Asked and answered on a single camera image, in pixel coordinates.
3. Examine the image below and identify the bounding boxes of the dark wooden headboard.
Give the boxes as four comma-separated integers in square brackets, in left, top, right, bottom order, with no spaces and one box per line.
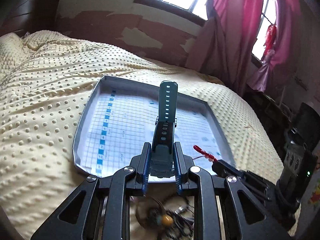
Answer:
[1,0,59,37]

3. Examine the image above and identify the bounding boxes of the teal watch strap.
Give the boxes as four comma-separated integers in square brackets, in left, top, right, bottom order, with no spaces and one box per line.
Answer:
[149,80,179,178]

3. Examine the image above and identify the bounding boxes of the right side window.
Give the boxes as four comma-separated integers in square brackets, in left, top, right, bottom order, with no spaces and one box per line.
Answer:
[252,0,276,68]

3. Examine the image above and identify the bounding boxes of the cream dotted bedspread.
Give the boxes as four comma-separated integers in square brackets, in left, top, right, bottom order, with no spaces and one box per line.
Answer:
[1,30,283,239]

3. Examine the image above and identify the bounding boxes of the grey shallow tray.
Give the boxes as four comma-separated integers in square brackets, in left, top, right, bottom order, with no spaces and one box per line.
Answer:
[73,76,235,178]

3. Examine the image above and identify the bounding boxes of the bangle with amber bead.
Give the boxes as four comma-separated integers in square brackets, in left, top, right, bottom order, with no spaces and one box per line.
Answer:
[135,196,174,231]

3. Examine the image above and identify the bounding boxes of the red hair clip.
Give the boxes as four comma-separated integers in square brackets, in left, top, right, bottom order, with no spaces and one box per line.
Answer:
[193,145,218,163]

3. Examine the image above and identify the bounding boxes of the pink curtain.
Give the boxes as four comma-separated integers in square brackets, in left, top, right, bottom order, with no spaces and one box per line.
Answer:
[185,0,301,96]

